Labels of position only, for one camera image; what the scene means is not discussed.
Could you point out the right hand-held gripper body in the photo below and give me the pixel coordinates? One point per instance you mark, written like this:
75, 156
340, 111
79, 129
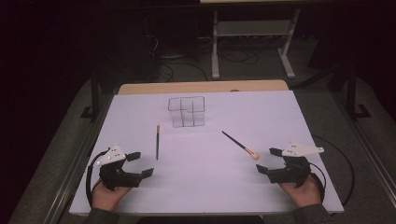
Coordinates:
291, 172

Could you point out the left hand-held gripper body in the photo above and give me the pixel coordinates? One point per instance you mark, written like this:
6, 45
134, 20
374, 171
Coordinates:
116, 177

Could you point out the round-headed black makeup brush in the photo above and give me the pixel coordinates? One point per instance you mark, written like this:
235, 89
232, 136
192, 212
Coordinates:
239, 145

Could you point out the clear acrylic organizer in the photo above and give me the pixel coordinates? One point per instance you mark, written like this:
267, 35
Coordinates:
186, 112

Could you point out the person's left hand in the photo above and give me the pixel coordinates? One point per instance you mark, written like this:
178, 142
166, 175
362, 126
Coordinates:
107, 197

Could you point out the person's right hand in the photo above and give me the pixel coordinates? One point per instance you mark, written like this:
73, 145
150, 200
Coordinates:
303, 194

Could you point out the white table board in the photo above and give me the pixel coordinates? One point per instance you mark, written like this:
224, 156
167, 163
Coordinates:
202, 180

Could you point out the black metal stand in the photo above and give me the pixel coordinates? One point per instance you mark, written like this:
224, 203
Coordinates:
94, 93
352, 93

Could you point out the metal floor rail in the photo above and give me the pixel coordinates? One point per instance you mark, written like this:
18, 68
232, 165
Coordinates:
67, 189
373, 161

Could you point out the white metal desk frame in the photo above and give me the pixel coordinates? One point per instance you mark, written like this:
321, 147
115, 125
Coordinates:
214, 56

